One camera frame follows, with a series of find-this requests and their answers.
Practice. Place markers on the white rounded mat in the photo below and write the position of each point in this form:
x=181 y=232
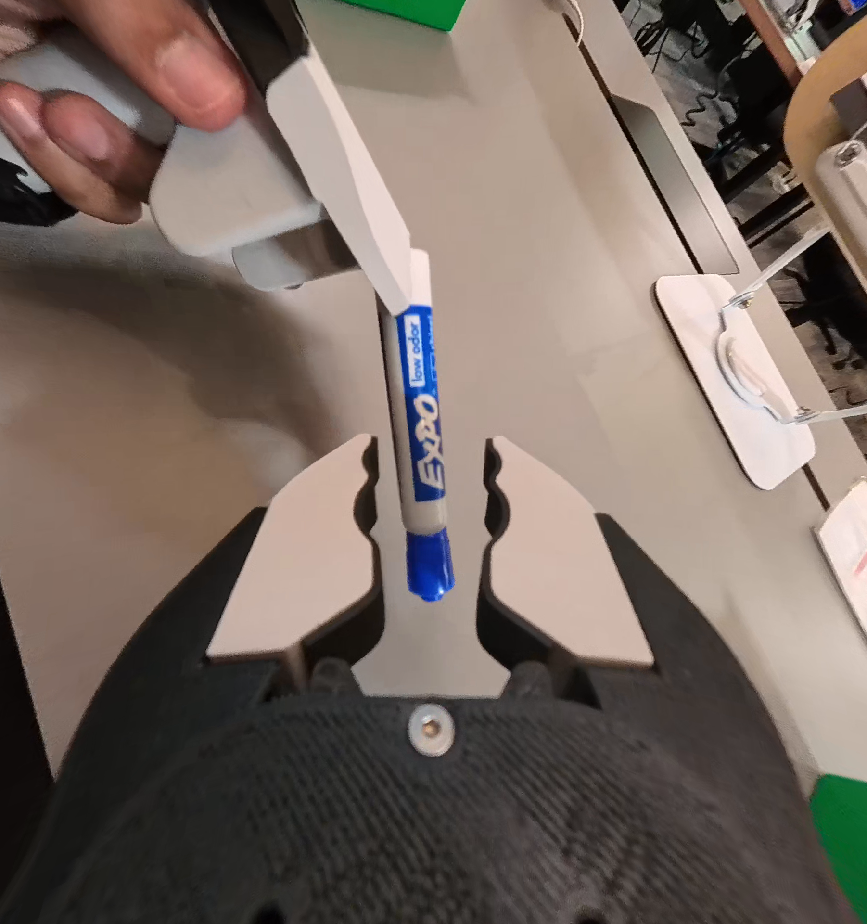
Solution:
x=700 y=346

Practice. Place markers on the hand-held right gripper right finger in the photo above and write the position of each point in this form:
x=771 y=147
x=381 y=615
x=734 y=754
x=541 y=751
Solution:
x=563 y=585

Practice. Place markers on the blue dry erase marker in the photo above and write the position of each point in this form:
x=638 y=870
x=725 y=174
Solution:
x=423 y=433

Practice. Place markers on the laminated paper sheet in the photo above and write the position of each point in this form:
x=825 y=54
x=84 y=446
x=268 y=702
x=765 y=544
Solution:
x=863 y=570

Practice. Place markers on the aluminium profile beam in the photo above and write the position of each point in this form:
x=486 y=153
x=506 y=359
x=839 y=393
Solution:
x=859 y=195

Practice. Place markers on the green plastic bin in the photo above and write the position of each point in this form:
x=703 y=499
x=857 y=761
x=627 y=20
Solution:
x=859 y=852
x=412 y=13

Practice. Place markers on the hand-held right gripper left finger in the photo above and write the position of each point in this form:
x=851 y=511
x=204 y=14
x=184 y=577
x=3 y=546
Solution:
x=303 y=577

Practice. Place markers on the person's left hand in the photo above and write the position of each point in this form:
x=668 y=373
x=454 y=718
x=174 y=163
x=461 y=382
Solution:
x=188 y=65

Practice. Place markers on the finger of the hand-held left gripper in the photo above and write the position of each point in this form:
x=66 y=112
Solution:
x=347 y=188

